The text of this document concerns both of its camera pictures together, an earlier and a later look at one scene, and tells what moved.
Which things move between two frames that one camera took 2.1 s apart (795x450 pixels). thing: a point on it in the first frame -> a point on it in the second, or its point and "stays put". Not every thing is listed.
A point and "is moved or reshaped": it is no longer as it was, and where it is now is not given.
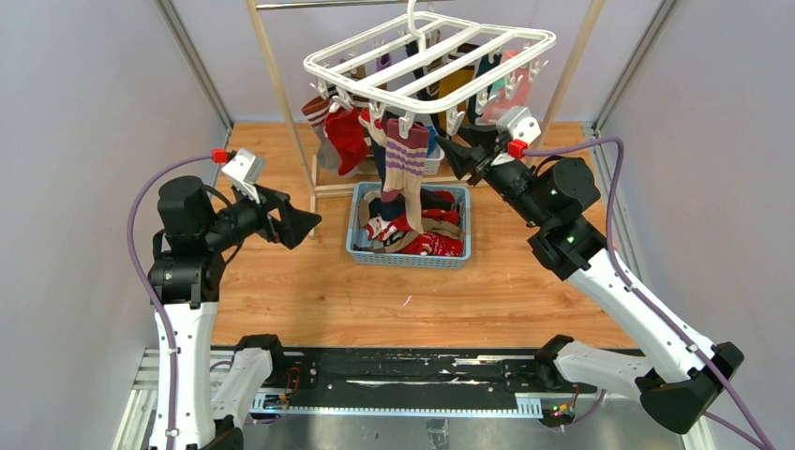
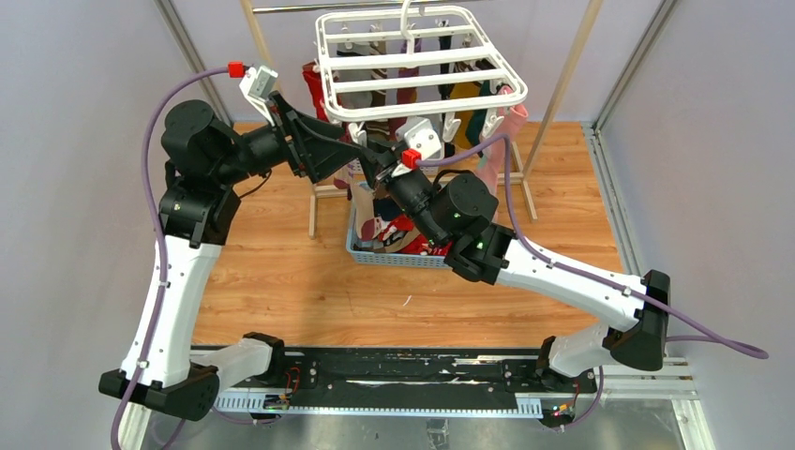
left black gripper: [295, 223] -> [318, 158]
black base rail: [415, 379] stays put
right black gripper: [464, 158] -> [380, 163]
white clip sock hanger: [427, 64] is moved or reshaped
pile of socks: [385, 226] stays put
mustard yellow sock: [451, 81] -> [460, 90]
